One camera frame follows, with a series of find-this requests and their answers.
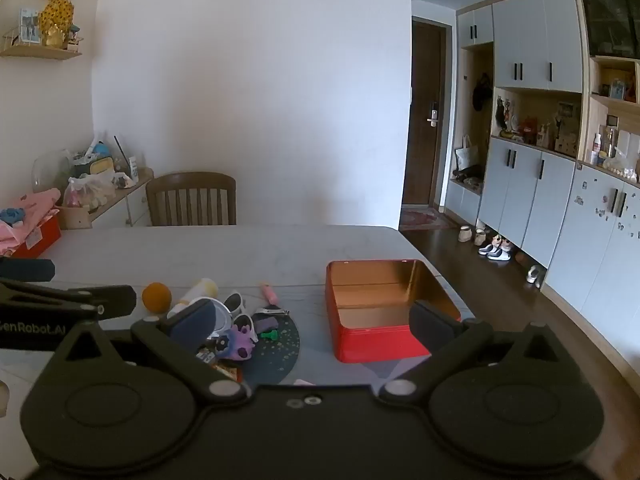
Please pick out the grey wall cabinet unit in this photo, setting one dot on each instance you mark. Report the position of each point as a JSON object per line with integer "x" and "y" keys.
{"x": 530, "y": 185}

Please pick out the purple flower toy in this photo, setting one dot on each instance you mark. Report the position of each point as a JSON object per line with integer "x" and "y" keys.
{"x": 239, "y": 342}

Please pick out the wooden wall shelf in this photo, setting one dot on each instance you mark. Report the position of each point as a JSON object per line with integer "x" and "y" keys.
{"x": 35, "y": 51}

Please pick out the orange ball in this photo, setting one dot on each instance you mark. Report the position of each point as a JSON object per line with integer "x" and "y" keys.
{"x": 156, "y": 297}

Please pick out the patterned doormat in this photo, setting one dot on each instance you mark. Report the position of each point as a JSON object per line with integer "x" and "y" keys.
{"x": 425, "y": 219}

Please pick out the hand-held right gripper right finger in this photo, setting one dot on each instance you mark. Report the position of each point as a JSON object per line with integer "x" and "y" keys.
{"x": 429, "y": 326}

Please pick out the white sunglasses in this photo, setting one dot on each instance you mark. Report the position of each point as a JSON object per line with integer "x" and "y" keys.
{"x": 234, "y": 305}

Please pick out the snack packet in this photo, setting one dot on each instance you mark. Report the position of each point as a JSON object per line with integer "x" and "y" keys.
{"x": 222, "y": 367}

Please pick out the translucent purple block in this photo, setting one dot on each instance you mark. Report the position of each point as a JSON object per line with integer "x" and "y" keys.
{"x": 266, "y": 323}

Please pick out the white sneakers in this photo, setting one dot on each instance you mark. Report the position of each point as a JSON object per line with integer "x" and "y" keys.
{"x": 495, "y": 251}

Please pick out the green storage container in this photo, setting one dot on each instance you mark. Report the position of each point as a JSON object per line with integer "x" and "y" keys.
{"x": 95, "y": 167}

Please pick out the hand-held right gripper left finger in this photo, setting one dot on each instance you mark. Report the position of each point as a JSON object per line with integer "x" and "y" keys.
{"x": 192, "y": 321}

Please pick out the red tin box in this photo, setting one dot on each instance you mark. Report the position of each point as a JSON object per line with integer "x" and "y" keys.
{"x": 380, "y": 330}

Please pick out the white tote bag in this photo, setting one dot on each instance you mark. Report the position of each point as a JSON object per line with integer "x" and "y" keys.
{"x": 466, "y": 156}

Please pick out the golden ornament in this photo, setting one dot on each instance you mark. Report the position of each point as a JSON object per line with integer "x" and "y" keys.
{"x": 56, "y": 20}

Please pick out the red box with pink cloth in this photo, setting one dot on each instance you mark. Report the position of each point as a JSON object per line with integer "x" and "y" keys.
{"x": 25, "y": 210}

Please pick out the green plastic piece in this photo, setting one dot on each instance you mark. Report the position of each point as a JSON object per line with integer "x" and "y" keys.
{"x": 268, "y": 335}

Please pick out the brown door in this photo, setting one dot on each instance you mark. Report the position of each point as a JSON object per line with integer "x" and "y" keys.
{"x": 422, "y": 150}

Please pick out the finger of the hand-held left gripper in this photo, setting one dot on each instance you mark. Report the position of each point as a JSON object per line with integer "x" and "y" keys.
{"x": 27, "y": 270}
{"x": 75, "y": 297}

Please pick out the white cream bottle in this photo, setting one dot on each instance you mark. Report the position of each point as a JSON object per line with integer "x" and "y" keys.
{"x": 197, "y": 291}

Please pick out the clear plastic bag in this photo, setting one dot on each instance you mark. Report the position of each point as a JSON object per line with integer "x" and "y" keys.
{"x": 90, "y": 190}

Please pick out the silver shoe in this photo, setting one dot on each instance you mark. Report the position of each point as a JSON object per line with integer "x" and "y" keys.
{"x": 534, "y": 276}

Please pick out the wooden sideboard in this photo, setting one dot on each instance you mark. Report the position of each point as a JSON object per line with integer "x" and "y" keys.
{"x": 125, "y": 200}

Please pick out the wooden chair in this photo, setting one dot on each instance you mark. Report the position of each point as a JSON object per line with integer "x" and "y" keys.
{"x": 190, "y": 200}

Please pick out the small photo frame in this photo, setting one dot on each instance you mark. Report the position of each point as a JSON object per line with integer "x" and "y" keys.
{"x": 30, "y": 25}

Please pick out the beige shoe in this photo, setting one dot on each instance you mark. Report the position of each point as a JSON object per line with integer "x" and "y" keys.
{"x": 480, "y": 236}
{"x": 465, "y": 234}

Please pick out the red cardboard box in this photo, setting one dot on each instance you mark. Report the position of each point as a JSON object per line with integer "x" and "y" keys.
{"x": 42, "y": 240}

